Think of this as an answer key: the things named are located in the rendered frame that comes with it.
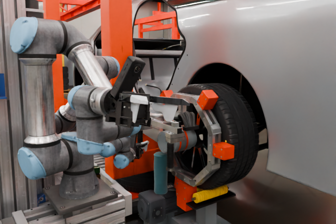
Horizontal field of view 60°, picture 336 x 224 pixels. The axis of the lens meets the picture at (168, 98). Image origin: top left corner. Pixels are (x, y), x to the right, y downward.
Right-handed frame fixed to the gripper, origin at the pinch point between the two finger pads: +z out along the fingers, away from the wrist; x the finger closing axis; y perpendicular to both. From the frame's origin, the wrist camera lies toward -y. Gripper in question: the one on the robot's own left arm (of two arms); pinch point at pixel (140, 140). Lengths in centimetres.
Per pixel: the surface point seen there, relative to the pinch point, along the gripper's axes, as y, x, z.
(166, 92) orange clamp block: -28.2, 12.7, 18.9
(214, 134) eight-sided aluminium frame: -10, 47, -16
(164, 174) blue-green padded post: 21.5, 14.9, 1.8
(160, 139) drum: -3.1, 14.2, -5.8
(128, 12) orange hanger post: -81, -12, 17
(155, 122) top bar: -14.2, 12.4, -10.3
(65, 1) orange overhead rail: -247, -486, 743
